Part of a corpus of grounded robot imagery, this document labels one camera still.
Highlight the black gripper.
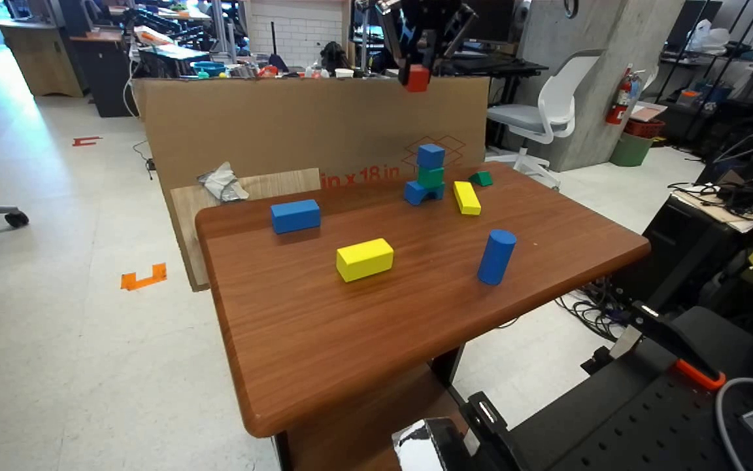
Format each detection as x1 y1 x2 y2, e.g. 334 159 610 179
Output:
373 0 480 86

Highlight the orange cube block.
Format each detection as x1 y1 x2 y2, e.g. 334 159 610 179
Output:
403 64 434 94

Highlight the blue cube block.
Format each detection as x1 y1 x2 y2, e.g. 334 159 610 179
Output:
416 142 446 173

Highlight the green cube block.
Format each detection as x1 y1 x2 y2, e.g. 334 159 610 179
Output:
416 166 446 195

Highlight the blue arch block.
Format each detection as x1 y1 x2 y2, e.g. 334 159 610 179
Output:
403 179 446 210

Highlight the long yellow block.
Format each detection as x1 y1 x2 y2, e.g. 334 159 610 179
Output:
453 179 483 220

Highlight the blue rectangular block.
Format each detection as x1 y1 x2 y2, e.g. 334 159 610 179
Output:
268 197 323 238

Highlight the short yellow block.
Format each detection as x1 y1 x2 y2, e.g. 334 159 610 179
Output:
334 235 398 286

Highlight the blue cylinder block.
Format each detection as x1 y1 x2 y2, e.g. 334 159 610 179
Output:
476 227 519 289

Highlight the white office chair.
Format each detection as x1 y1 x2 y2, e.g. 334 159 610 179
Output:
483 52 602 192

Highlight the large printed cardboard box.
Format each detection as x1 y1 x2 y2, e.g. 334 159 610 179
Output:
131 76 491 208

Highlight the green bin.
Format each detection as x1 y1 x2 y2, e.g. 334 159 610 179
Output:
610 132 654 170

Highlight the crumpled white cloth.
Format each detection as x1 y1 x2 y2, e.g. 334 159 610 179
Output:
197 159 254 208

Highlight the white plastic bag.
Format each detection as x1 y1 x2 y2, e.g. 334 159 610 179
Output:
685 17 736 57

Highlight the black cluttered desk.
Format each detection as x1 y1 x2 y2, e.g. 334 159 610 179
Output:
70 29 214 121

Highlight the wooden cabinet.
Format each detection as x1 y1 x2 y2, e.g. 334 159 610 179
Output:
0 19 83 101

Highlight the reflective metal plate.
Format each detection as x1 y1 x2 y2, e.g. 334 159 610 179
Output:
389 416 483 471

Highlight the black perforated breadboard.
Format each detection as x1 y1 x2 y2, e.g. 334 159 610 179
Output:
502 305 753 471

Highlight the black floor cable bundle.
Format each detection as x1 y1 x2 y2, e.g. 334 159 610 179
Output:
555 286 649 344

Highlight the workbench with cables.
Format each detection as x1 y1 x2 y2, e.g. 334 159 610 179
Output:
667 112 753 238

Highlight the grey cable coil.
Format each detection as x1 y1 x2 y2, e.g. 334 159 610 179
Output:
712 374 753 471

